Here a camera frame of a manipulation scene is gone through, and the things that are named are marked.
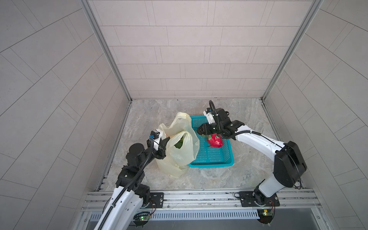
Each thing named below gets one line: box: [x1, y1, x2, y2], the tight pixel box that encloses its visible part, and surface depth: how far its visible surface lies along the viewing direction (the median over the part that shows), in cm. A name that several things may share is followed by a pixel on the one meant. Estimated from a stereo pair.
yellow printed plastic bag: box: [156, 112, 200, 178], surface depth 71 cm
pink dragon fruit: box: [207, 133, 224, 149], surface depth 86 cm
